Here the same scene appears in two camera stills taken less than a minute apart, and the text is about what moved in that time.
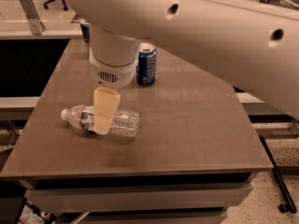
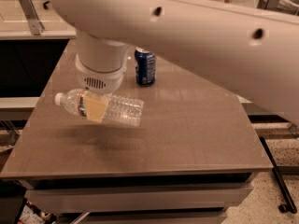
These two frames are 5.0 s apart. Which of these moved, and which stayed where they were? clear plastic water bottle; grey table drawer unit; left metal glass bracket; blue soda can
Moved: clear plastic water bottle
Stayed: blue soda can; grey table drawer unit; left metal glass bracket
